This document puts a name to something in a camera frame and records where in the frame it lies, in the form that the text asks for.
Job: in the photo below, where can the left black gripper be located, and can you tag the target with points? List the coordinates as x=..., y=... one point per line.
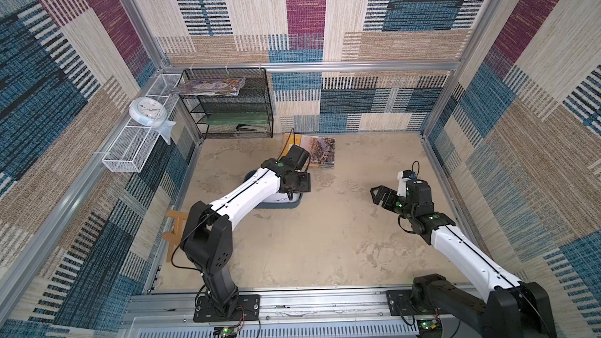
x=305, y=182

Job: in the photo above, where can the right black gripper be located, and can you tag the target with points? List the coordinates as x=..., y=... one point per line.
x=392, y=199

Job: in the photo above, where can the teal plastic storage box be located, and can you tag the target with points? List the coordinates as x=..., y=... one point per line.
x=277, y=202

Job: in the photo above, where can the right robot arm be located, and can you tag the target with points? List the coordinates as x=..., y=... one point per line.
x=505, y=306

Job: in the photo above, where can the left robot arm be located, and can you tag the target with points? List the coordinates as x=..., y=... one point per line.
x=207, y=239

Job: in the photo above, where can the yellow English textbook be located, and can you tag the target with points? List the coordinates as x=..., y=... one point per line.
x=320, y=148

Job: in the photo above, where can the black stapler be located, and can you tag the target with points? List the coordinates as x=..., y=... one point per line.
x=250, y=128

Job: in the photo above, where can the black mesh desk shelf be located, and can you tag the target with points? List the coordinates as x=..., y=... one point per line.
x=216, y=117

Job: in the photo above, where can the magazine on shelf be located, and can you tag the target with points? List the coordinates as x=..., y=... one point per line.
x=210, y=87

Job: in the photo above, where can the wooden stand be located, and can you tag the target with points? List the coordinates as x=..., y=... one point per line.
x=174, y=233

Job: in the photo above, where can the white round clock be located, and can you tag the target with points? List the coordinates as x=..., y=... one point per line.
x=147, y=112

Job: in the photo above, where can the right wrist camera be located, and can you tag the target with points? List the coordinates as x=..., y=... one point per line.
x=403, y=178

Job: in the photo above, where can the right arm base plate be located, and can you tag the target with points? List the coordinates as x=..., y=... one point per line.
x=400, y=303

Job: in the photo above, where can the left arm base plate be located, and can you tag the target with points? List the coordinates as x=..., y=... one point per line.
x=245, y=306

